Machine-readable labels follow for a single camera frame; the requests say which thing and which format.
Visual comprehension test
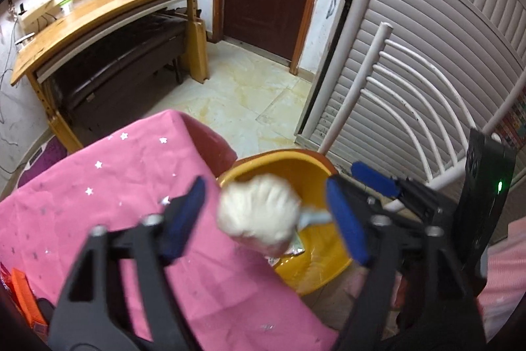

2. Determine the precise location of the red table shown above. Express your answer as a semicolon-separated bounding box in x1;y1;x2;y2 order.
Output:
183;114;239;181

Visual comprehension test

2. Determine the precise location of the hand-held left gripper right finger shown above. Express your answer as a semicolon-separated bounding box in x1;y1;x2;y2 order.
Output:
326;175;481;351

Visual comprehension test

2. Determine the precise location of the yellow plastic basin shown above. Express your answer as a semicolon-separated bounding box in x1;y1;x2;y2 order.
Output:
216;149;362;296

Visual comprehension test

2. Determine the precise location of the wooden desk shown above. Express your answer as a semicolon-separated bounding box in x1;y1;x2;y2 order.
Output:
10;0;212;152

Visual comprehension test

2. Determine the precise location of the white desk riser shelf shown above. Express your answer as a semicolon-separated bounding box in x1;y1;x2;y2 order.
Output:
18;0;116;31

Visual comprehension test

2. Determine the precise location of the person's right forearm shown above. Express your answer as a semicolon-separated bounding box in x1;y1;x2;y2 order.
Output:
479;219;526;335

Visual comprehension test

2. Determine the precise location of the black leather bench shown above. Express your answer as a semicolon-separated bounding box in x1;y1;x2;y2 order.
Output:
53;8;204;125

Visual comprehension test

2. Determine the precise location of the pink star tablecloth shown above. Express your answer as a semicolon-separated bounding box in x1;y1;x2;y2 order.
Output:
0;109;342;351

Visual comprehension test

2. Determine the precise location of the colourful printed board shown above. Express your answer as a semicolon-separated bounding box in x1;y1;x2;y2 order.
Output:
491;88;526;150

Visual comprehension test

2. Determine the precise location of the white metal chair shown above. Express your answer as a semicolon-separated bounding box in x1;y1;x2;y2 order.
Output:
318;22;526;212

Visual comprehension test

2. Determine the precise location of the red packet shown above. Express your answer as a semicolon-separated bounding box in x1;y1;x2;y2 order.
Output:
0;263;17;294

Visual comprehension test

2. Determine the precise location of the white louvered door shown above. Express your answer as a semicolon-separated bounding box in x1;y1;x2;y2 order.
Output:
294;0;526;187

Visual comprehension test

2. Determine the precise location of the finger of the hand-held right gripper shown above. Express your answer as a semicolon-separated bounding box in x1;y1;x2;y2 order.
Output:
351;161;459;228

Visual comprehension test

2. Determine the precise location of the orange box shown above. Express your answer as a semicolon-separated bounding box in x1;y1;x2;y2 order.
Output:
10;268;48;329

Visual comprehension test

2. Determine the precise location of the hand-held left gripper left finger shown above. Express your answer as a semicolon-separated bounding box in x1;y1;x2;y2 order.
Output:
48;175;206;351

